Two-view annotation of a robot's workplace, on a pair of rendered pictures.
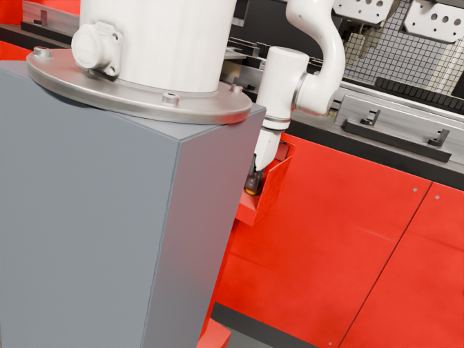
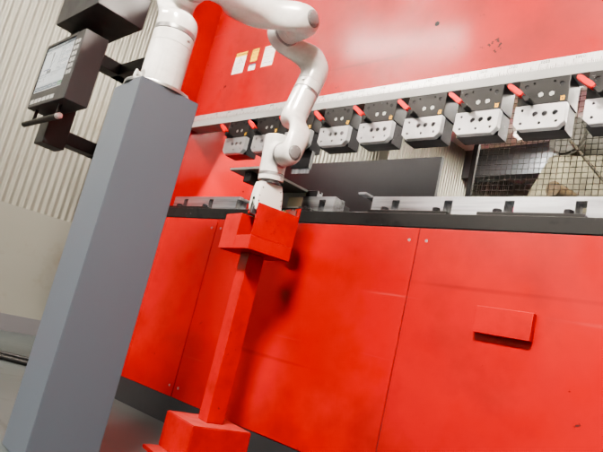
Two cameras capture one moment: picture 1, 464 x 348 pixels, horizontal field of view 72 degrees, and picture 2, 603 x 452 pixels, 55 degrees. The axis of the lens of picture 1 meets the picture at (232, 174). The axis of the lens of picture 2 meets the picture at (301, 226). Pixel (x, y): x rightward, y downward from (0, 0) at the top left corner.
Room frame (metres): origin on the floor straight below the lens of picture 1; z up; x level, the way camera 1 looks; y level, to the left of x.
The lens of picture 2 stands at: (-0.75, -1.19, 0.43)
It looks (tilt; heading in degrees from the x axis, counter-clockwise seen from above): 11 degrees up; 34
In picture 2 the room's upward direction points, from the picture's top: 13 degrees clockwise
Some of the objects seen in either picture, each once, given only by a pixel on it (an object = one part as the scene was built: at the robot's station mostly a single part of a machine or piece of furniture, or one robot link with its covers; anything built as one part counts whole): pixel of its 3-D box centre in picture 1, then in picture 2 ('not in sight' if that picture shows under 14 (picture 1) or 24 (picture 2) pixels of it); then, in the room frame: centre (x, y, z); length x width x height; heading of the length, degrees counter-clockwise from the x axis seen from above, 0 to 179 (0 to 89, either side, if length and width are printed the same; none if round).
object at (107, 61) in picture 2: not in sight; (122, 63); (1.11, 1.47, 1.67); 0.40 x 0.24 x 0.07; 79
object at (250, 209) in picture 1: (240, 168); (258, 228); (0.76, -0.02, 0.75); 0.20 x 0.16 x 0.18; 67
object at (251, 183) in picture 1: (252, 179); not in sight; (0.71, -0.05, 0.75); 0.03 x 0.03 x 0.07; 67
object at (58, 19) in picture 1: (83, 31); (208, 208); (1.24, 0.68, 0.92); 0.50 x 0.06 x 0.10; 79
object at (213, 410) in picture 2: (210, 273); (231, 335); (0.76, -0.02, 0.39); 0.06 x 0.06 x 0.54; 67
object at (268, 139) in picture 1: (264, 143); (267, 196); (0.71, -0.05, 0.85); 0.10 x 0.07 x 0.11; 157
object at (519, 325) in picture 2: not in sight; (503, 323); (0.78, -0.84, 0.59); 0.15 x 0.02 x 0.07; 79
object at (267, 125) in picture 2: not in sight; (272, 136); (1.17, 0.36, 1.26); 0.15 x 0.09 x 0.17; 79
